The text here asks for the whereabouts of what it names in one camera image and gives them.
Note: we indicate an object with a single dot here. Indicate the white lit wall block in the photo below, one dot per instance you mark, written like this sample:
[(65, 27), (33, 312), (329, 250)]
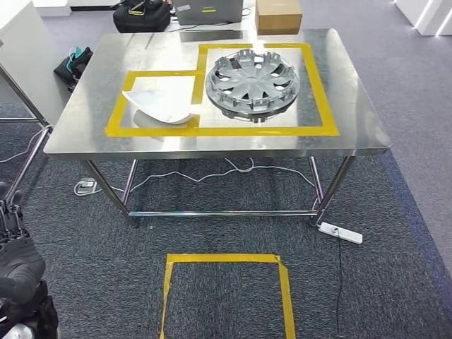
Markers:
[(411, 9), (438, 21)]

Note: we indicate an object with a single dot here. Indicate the black pouch with teal item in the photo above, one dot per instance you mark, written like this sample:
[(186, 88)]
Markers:
[(74, 70)]

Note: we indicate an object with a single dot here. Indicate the white power strip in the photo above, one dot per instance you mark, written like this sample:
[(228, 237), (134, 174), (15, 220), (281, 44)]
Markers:
[(340, 233)]

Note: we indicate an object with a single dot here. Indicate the white power adapter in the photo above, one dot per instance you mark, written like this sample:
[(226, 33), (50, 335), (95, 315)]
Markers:
[(86, 185)]

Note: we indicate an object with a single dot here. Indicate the white curved plastic panel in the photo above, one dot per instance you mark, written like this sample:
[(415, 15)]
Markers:
[(158, 105)]

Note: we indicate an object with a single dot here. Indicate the silver wheel hubcap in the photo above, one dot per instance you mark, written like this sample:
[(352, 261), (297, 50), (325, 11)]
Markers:
[(252, 84)]

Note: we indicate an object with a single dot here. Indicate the white low plinth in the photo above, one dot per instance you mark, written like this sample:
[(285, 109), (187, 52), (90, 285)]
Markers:
[(51, 7)]

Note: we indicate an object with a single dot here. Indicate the stainless steel workbench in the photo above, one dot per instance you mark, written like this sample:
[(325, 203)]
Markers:
[(88, 126)]

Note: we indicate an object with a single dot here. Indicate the brown cardboard box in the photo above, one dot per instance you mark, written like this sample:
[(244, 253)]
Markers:
[(278, 16)]

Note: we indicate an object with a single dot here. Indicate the white side table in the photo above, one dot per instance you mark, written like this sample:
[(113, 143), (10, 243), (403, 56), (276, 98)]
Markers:
[(21, 47)]

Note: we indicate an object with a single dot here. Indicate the black bag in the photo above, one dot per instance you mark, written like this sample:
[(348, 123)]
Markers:
[(141, 21)]

